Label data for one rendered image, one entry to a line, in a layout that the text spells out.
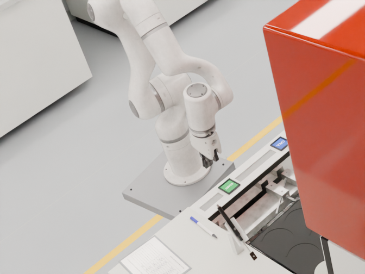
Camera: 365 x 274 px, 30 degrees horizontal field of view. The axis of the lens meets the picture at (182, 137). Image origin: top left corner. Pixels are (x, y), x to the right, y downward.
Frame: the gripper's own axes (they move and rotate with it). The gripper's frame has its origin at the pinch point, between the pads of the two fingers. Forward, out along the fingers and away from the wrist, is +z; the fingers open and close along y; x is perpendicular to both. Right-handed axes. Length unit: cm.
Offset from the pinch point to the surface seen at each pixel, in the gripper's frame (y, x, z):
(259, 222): -18.6, -3.7, 20.2
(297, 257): -39.4, 1.4, 13.8
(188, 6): 230, -181, 149
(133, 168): 128, -42, 141
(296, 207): -25.4, -14.4, 16.7
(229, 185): -3.3, -5.3, 14.8
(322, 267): -47.7, -0.3, 12.0
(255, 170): -5.4, -15.8, 14.8
